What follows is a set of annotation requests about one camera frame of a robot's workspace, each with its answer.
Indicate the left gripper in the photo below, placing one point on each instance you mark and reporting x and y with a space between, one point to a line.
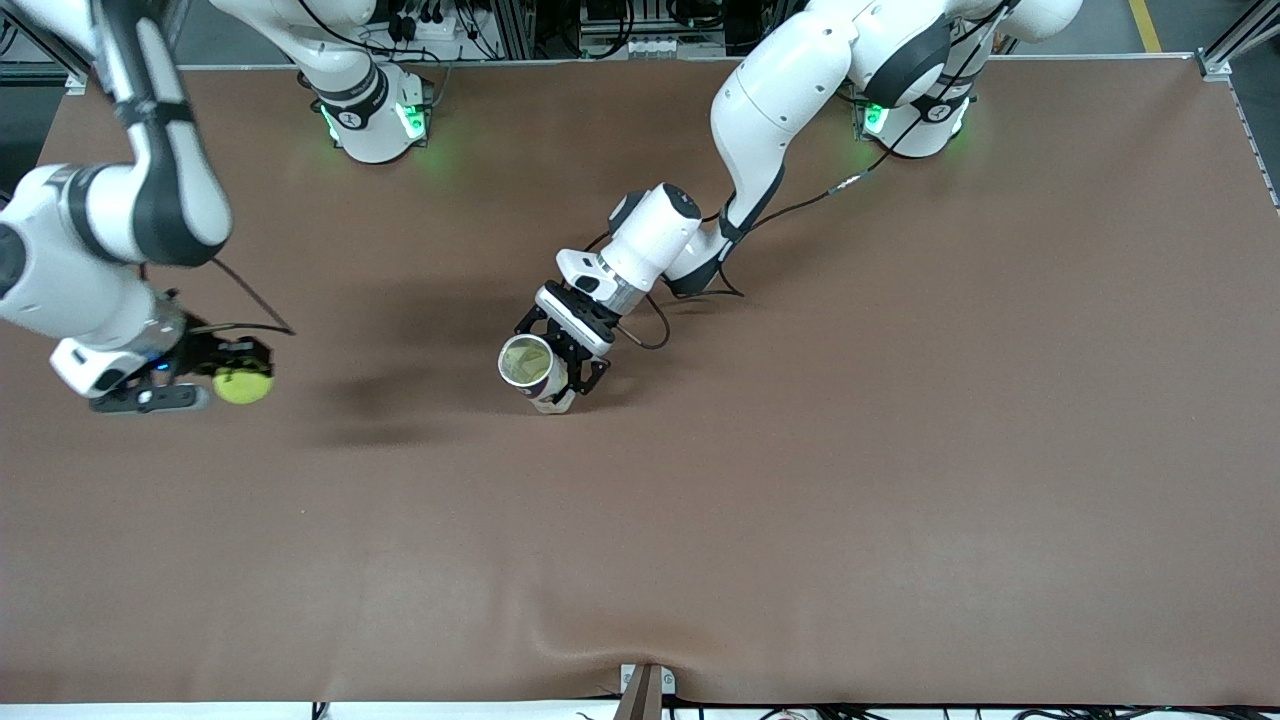
573 340

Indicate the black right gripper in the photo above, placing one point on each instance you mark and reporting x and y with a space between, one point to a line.
203 353

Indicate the clear Wilson tennis ball can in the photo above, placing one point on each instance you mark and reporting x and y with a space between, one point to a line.
550 392

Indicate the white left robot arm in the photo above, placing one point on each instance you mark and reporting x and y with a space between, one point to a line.
770 110

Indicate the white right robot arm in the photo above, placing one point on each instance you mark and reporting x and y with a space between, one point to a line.
60 290

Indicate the grey equipment box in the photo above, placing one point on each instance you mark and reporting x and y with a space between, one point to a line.
630 45

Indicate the white power strip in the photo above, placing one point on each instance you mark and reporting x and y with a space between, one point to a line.
440 25

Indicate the aluminium frame strut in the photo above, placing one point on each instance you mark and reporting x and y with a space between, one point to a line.
1240 35
76 82

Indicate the aluminium camera mount post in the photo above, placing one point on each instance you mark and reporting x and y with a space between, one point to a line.
645 695

